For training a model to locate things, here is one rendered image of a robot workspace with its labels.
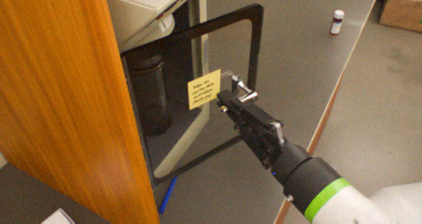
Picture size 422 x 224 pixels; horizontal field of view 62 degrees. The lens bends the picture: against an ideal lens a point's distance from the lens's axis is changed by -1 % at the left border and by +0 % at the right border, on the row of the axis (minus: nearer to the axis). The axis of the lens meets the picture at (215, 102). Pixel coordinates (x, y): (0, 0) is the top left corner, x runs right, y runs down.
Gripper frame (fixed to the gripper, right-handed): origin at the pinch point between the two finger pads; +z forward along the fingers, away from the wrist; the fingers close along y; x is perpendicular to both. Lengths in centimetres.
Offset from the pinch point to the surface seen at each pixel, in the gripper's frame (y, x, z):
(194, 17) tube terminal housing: 8.6, -4.6, 21.3
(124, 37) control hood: 24.8, 19.2, 0.3
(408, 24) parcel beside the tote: -114, -249, 78
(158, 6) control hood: 30.8, 15.8, -4.6
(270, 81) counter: -26.0, -33.0, 21.6
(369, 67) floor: -120, -182, 64
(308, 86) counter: -26, -42, 12
